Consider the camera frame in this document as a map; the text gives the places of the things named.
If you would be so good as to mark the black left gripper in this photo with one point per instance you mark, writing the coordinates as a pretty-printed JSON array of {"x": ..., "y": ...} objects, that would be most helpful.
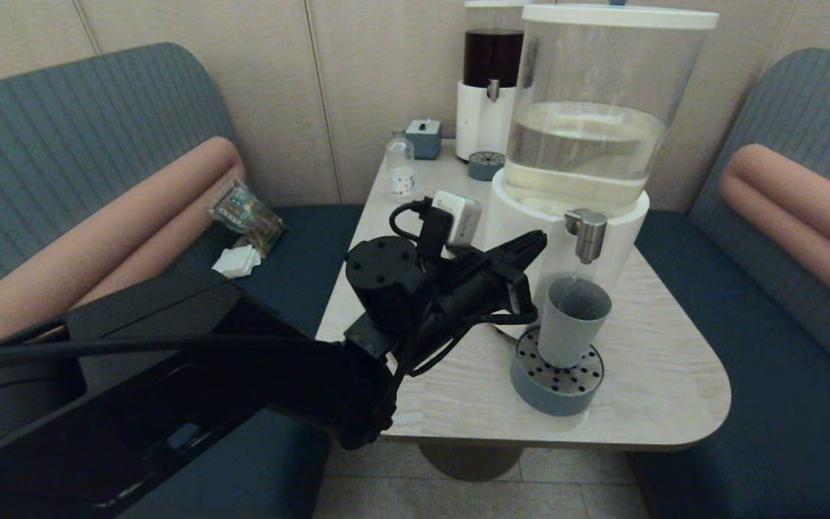
[{"x": 469, "y": 295}]

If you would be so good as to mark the large steel dispenser tap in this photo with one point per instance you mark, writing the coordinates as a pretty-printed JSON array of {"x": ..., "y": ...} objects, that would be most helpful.
[{"x": 588, "y": 232}]

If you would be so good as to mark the light grey plastic cup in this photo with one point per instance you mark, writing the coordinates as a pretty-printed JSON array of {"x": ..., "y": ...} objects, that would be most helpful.
[{"x": 570, "y": 331}]

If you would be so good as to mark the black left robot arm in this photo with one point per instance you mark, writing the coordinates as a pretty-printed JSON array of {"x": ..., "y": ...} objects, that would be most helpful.
[{"x": 170, "y": 404}]

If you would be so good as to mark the small blue perforated drip tray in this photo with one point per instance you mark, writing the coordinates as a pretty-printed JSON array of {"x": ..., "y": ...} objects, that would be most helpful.
[{"x": 485, "y": 171}]

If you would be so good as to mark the large clear water dispenser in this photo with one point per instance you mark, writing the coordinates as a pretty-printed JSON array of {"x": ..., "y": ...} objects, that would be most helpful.
[{"x": 588, "y": 144}]

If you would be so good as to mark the dark drink dispenser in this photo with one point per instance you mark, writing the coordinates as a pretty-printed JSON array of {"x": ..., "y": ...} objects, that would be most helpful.
[{"x": 480, "y": 122}]

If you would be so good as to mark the small clear glass bottle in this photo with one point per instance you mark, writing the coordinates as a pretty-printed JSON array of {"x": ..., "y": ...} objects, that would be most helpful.
[{"x": 400, "y": 180}]

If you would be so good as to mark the blue tissue box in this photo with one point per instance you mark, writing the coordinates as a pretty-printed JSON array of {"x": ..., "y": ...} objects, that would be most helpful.
[{"x": 426, "y": 143}]

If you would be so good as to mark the large blue perforated drip tray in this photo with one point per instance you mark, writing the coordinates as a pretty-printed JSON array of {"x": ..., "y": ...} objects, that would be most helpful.
[{"x": 552, "y": 398}]

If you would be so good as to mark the small steel dispenser tap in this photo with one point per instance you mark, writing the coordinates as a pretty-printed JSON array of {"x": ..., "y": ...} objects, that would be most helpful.
[{"x": 493, "y": 89}]

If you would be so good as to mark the clear plastic snack packet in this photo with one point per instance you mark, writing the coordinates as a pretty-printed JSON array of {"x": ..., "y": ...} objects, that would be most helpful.
[{"x": 242, "y": 213}]

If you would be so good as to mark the pink bolster cushion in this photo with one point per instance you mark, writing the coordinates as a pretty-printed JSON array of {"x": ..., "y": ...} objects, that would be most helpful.
[
  {"x": 797, "y": 209},
  {"x": 98, "y": 252}
]

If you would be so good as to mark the white folded napkin stack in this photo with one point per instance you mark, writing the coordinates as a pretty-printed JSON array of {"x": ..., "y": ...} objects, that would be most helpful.
[{"x": 235, "y": 263}]

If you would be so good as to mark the blue ribbed booth bench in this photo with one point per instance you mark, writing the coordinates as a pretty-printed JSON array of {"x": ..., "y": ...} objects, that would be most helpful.
[
  {"x": 47, "y": 144},
  {"x": 782, "y": 404}
]

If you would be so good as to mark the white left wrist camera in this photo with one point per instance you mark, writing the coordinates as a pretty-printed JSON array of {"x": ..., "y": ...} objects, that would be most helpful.
[{"x": 462, "y": 220}]

